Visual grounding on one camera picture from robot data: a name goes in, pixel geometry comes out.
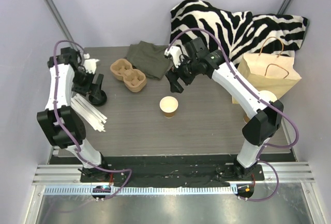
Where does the zebra print blanket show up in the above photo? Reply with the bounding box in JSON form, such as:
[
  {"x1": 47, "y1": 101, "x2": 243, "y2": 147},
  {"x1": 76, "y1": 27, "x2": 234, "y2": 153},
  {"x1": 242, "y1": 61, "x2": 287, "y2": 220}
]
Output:
[{"x1": 170, "y1": 0, "x2": 310, "y2": 65}]

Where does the white wrapped straws bundle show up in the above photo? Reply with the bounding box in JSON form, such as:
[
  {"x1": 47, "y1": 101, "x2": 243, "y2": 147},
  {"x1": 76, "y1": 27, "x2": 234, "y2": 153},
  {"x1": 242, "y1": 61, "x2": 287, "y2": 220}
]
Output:
[{"x1": 71, "y1": 94, "x2": 108, "y2": 132}]

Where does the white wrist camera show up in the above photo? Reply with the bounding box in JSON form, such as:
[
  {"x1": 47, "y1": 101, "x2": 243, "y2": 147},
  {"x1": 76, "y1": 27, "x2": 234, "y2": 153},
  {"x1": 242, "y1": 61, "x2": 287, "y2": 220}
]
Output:
[
  {"x1": 83, "y1": 53, "x2": 100, "y2": 74},
  {"x1": 164, "y1": 46, "x2": 183, "y2": 68}
]

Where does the brown paper coffee cup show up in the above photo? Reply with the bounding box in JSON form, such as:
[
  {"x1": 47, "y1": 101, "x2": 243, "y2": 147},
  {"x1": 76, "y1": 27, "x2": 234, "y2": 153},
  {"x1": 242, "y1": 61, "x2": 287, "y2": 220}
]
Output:
[{"x1": 159, "y1": 96, "x2": 178, "y2": 118}]

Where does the olive green cloth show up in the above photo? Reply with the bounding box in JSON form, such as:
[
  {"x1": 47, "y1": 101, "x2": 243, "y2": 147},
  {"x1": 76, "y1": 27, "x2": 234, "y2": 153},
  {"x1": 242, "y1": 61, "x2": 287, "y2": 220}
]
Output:
[{"x1": 125, "y1": 41, "x2": 170, "y2": 80}]

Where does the stack of black lids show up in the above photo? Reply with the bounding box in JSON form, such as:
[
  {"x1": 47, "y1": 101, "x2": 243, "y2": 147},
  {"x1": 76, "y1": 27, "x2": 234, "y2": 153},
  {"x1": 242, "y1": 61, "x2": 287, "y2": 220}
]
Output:
[{"x1": 88, "y1": 91, "x2": 107, "y2": 106}]

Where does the purple cable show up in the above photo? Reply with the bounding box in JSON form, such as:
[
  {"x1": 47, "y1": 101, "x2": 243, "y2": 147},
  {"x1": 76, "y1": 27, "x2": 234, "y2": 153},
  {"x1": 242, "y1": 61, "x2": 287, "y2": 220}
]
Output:
[
  {"x1": 53, "y1": 40, "x2": 132, "y2": 201},
  {"x1": 167, "y1": 28, "x2": 299, "y2": 202}
]

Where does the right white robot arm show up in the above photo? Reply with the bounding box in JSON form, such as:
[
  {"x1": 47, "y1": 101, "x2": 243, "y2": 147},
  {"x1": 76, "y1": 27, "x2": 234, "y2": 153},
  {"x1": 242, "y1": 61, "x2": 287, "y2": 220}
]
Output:
[{"x1": 164, "y1": 38, "x2": 283, "y2": 180}]

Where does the brown pulp cup carrier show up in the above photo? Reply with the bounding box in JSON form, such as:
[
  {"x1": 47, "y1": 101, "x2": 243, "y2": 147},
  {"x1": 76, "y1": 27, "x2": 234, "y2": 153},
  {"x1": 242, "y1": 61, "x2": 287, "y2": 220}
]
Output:
[{"x1": 110, "y1": 58, "x2": 147, "y2": 93}]

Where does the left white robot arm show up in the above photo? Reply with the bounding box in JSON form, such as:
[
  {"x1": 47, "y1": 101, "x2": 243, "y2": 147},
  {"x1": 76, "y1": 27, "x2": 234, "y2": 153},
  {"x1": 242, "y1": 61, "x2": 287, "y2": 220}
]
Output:
[{"x1": 37, "y1": 47, "x2": 110, "y2": 182}]

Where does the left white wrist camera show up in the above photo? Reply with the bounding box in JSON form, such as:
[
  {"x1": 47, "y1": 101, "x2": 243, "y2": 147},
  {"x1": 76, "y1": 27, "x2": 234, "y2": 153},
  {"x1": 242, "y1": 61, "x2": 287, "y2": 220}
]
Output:
[{"x1": 83, "y1": 53, "x2": 100, "y2": 74}]

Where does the aluminium rail frame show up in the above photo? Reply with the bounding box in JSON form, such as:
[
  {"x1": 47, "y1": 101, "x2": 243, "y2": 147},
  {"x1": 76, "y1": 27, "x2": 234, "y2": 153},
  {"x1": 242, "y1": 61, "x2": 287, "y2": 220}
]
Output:
[{"x1": 24, "y1": 48, "x2": 318, "y2": 224}]

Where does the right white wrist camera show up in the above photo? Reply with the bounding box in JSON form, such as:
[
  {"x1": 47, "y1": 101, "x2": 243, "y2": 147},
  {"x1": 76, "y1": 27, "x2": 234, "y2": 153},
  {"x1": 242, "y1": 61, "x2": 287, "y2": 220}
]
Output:
[{"x1": 164, "y1": 46, "x2": 183, "y2": 68}]

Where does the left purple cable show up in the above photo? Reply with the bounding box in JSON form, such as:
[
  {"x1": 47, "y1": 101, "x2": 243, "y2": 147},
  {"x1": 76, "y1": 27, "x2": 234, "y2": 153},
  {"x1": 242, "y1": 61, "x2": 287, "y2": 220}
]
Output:
[{"x1": 53, "y1": 40, "x2": 132, "y2": 201}]

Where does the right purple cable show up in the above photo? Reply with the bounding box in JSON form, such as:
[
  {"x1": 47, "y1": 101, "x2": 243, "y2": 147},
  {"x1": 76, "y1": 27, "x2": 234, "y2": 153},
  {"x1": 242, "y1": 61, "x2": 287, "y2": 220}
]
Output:
[{"x1": 167, "y1": 28, "x2": 299, "y2": 202}]

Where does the stack of paper cups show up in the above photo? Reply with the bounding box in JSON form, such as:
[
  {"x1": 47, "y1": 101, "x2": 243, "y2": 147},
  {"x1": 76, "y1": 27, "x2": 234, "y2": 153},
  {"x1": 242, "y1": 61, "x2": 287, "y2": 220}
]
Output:
[{"x1": 244, "y1": 90, "x2": 277, "y2": 123}]

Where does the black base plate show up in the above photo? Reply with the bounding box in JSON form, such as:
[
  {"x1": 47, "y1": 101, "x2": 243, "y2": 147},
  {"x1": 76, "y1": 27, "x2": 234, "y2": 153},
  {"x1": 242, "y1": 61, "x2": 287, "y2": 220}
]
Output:
[{"x1": 79, "y1": 155, "x2": 265, "y2": 187}]

